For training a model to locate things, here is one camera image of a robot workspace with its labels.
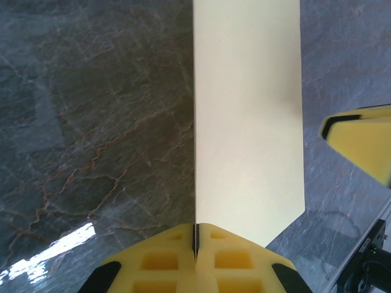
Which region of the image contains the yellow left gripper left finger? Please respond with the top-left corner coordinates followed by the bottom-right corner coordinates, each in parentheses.
top-left (78, 223), bottom-right (197, 293)

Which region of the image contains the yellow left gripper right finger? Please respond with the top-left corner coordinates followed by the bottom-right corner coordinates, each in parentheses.
top-left (195, 222), bottom-right (313, 293)

